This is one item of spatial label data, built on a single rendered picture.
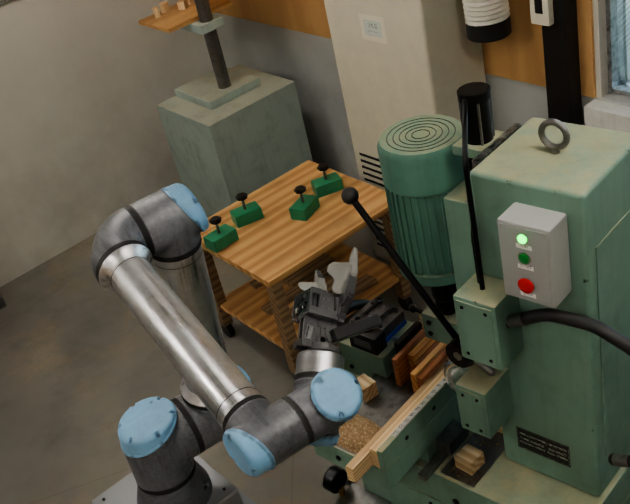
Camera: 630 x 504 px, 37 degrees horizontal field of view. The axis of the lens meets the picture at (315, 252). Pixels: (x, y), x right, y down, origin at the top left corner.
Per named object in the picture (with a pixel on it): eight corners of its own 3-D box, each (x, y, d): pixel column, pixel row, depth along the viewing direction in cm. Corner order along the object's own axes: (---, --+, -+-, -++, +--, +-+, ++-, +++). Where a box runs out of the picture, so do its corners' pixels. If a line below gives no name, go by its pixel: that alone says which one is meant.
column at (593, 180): (555, 395, 217) (532, 114, 178) (649, 429, 203) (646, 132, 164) (504, 459, 204) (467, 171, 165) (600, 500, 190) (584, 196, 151)
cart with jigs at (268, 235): (332, 261, 425) (302, 135, 390) (421, 307, 384) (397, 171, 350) (215, 337, 396) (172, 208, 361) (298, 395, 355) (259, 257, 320)
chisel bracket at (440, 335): (443, 324, 217) (438, 295, 212) (495, 342, 208) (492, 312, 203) (424, 343, 212) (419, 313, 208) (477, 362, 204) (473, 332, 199)
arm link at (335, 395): (321, 437, 152) (305, 450, 164) (377, 401, 157) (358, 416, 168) (290, 387, 154) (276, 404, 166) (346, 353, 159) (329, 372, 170)
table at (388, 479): (433, 294, 251) (430, 276, 247) (536, 326, 232) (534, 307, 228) (283, 440, 217) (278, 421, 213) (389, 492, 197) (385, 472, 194)
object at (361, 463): (515, 300, 232) (514, 287, 230) (523, 302, 231) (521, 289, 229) (348, 479, 195) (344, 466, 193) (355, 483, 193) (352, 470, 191)
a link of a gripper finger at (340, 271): (339, 245, 174) (321, 291, 176) (366, 253, 177) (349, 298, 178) (333, 240, 177) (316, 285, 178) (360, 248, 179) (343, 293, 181)
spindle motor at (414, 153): (430, 233, 211) (410, 107, 194) (498, 251, 200) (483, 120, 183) (383, 275, 201) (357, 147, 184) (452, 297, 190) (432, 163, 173)
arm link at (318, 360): (352, 378, 173) (326, 388, 181) (354, 352, 175) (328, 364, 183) (309, 368, 169) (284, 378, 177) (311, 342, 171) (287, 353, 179)
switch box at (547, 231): (521, 276, 170) (514, 200, 162) (572, 290, 164) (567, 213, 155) (504, 294, 167) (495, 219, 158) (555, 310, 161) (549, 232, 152)
